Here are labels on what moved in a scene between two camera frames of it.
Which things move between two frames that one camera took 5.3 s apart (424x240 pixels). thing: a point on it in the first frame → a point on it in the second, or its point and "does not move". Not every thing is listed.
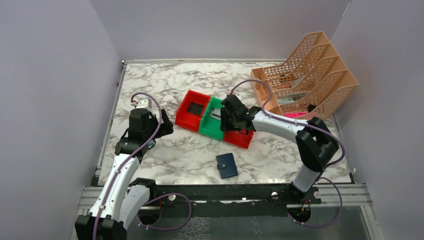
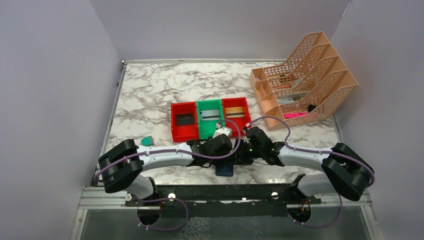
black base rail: [229, 200] does not move
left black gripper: [165, 128] → [216, 162]
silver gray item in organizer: [292, 98] does not move
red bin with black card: [191, 110] → [183, 133]
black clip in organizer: [311, 107] does not move
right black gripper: [224, 125] → [241, 158]
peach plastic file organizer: [316, 79] does not move
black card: [195, 109] → [183, 119]
